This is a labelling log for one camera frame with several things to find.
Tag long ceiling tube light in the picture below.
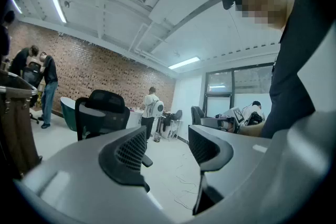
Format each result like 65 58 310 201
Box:
8 0 24 15
48 0 68 24

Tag small white table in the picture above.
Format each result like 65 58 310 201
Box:
160 119 184 141

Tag dark grey chair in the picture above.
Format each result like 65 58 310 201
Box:
190 105 206 126

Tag black framed window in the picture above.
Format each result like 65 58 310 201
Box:
204 62 276 124

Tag person's head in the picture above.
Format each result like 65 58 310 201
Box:
237 0 296 31

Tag person's black shirt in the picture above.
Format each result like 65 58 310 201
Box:
260 0 336 140

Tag black chair armrest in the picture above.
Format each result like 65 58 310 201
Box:
141 154 154 168
75 97 90 141

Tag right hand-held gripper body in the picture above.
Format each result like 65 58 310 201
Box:
219 106 245 135

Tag brown wooden cabinet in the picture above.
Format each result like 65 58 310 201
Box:
0 70 43 179

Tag black jacket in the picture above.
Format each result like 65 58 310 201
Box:
162 109 183 132

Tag black chair headrest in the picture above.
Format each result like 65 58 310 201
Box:
85 89 126 114

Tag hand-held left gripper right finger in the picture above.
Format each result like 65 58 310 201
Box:
188 124 273 216

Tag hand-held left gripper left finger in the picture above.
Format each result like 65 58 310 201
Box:
13 125 182 224

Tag dark green white-rimmed tub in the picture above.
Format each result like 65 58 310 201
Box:
59 96 106 132

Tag person's right forearm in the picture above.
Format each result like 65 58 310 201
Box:
238 121 266 138

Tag white round backpack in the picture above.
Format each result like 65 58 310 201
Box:
150 99 165 118

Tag thin black floor cable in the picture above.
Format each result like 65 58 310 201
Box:
174 158 201 209

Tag white round table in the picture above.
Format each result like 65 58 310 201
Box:
125 109 145 130

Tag rectangular ceiling panel light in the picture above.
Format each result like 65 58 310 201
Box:
167 57 201 70

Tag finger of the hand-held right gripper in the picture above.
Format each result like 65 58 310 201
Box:
200 116 229 130

